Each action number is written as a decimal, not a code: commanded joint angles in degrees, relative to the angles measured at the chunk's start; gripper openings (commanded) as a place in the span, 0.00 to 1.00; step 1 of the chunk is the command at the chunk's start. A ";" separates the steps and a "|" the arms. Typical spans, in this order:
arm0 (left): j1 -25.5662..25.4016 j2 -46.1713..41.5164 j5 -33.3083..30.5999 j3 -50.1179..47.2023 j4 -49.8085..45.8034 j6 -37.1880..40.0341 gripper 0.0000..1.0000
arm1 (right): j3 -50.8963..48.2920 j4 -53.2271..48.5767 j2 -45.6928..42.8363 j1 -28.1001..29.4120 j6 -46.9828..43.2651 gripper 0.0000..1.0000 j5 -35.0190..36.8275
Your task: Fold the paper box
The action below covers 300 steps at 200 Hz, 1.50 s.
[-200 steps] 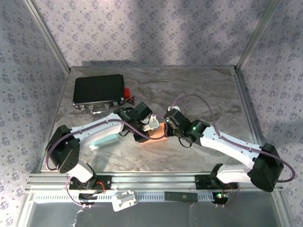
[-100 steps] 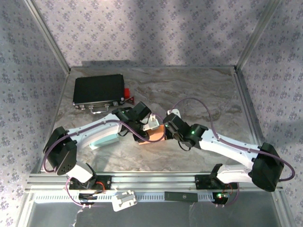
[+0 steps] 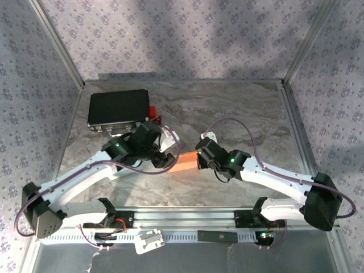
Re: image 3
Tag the aluminium mounting rail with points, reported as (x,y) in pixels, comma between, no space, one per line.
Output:
(185,217)

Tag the black briefcase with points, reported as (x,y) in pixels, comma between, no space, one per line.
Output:
(116,108)

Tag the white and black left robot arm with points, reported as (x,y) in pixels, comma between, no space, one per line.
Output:
(79,176)

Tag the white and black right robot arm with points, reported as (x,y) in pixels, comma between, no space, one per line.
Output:
(278,179)

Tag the aluminium side rail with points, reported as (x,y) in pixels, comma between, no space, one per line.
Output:
(301,142)
(61,153)

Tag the brown paper box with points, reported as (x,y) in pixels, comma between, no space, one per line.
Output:
(185,163)

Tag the black rectangular device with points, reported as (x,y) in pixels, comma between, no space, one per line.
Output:
(217,236)

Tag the aluminium frame post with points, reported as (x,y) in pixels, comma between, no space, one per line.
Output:
(57,42)
(310,42)

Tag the black controller board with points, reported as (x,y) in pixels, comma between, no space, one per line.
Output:
(266,237)
(103,236)

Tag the red block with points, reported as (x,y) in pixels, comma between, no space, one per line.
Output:
(153,111)

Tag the white plastic bracket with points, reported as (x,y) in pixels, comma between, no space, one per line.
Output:
(148,241)

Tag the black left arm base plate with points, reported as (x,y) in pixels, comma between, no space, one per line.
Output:
(128,219)

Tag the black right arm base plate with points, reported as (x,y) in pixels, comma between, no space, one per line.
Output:
(241,219)

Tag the red triangle piece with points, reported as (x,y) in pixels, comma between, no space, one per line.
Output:
(157,120)

